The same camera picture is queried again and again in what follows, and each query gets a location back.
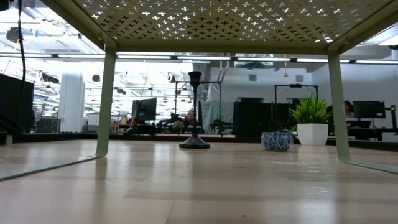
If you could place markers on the black candlestick holder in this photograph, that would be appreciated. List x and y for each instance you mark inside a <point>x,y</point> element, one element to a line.
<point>194,143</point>

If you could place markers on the silver tealight candle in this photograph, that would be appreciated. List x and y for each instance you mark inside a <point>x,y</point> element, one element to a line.
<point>276,142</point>

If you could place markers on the black background robot arm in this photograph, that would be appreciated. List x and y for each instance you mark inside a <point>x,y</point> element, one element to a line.
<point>220,124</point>

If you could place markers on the person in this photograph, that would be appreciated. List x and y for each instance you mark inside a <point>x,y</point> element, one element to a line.
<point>190,116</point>
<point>348,107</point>

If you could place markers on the small background plant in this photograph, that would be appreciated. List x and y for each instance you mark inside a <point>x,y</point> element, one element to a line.
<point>178,126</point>

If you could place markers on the black partition panel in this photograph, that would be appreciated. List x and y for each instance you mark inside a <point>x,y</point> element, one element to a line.
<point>18,102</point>
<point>245,119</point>

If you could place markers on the black background monitor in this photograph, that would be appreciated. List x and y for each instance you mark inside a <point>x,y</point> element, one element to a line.
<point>146,109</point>
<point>369,109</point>

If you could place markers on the ceiling light bar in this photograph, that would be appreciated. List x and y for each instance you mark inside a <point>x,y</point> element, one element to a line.
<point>312,60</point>
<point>376,62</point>
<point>263,59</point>
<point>81,56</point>
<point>203,58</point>
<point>25,55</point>
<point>143,57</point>

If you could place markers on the hanging pendant lamp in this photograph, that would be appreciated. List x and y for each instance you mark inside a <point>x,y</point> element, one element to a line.
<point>285,73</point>

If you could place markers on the green plant in white pot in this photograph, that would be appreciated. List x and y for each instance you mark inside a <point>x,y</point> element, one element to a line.
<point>312,133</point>

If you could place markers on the white round column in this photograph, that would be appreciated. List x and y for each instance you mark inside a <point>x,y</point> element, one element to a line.
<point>71,102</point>

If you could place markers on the black aluminium table frame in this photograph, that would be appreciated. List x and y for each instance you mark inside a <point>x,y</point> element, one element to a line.
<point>62,137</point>

